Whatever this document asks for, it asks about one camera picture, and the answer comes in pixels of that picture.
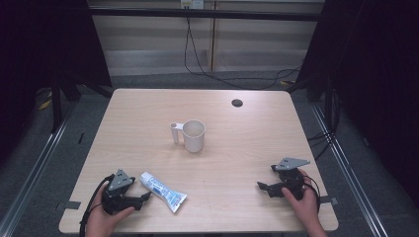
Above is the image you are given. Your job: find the long black wall cable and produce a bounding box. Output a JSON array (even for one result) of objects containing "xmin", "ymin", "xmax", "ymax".
[{"xmin": 183, "ymin": 16, "xmax": 303, "ymax": 91}]

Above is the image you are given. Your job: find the white blue toothpaste tube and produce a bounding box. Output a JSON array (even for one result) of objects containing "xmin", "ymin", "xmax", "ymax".
[{"xmin": 137, "ymin": 171, "xmax": 189, "ymax": 214}]

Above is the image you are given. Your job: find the white wall socket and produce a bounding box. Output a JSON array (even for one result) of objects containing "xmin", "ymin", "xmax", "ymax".
[{"xmin": 180, "ymin": 0, "xmax": 205, "ymax": 10}]

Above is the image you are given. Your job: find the black horizontal bar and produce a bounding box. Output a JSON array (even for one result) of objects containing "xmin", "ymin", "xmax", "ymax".
[{"xmin": 88, "ymin": 7, "xmax": 322, "ymax": 23}]

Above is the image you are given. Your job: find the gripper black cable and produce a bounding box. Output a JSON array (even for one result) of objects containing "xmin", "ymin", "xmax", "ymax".
[
  {"xmin": 302, "ymin": 175, "xmax": 322, "ymax": 212},
  {"xmin": 78, "ymin": 174, "xmax": 115, "ymax": 237}
]

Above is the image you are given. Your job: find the person's right hand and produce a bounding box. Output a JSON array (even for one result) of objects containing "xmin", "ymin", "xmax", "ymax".
[{"xmin": 281, "ymin": 168, "xmax": 325, "ymax": 231}]

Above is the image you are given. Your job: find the white cup with handle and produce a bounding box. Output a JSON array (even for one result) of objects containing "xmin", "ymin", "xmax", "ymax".
[{"xmin": 169, "ymin": 118, "xmax": 207, "ymax": 154}]

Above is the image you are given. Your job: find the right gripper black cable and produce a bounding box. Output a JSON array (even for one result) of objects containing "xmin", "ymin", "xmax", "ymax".
[{"xmin": 302, "ymin": 175, "xmax": 322, "ymax": 212}]

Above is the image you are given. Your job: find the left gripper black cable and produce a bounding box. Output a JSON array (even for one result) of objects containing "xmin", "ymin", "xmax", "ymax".
[{"xmin": 78, "ymin": 174, "xmax": 115, "ymax": 237}]

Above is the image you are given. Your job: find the black curtain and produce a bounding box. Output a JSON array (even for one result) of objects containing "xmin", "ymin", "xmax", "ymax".
[
  {"xmin": 0, "ymin": 0, "xmax": 113, "ymax": 166},
  {"xmin": 297, "ymin": 0, "xmax": 419, "ymax": 198}
]

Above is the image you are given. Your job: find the bundle of black floor cables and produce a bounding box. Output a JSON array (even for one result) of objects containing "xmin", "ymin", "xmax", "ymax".
[{"xmin": 307, "ymin": 88, "xmax": 342, "ymax": 162}]

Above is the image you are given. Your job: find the person's left hand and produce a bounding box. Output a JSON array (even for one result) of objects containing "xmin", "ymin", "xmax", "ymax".
[{"xmin": 85, "ymin": 184, "xmax": 135, "ymax": 237}]

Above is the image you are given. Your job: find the metal floor rail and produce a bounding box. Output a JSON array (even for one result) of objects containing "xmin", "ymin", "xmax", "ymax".
[
  {"xmin": 0, "ymin": 108, "xmax": 74, "ymax": 237},
  {"xmin": 310, "ymin": 104, "xmax": 391, "ymax": 237}
]

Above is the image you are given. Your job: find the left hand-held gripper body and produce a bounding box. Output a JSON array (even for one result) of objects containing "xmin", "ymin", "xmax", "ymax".
[{"xmin": 101, "ymin": 168, "xmax": 136, "ymax": 215}]

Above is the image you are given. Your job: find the yellow floor object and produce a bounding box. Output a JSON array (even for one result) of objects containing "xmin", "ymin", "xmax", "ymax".
[{"xmin": 37, "ymin": 91, "xmax": 54, "ymax": 112}]

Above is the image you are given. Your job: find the black stand leg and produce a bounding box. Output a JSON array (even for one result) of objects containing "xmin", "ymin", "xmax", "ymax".
[{"xmin": 49, "ymin": 75, "xmax": 115, "ymax": 134}]

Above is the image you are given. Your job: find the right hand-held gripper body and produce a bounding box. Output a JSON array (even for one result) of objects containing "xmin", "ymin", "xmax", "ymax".
[{"xmin": 270, "ymin": 157, "xmax": 311, "ymax": 201}]

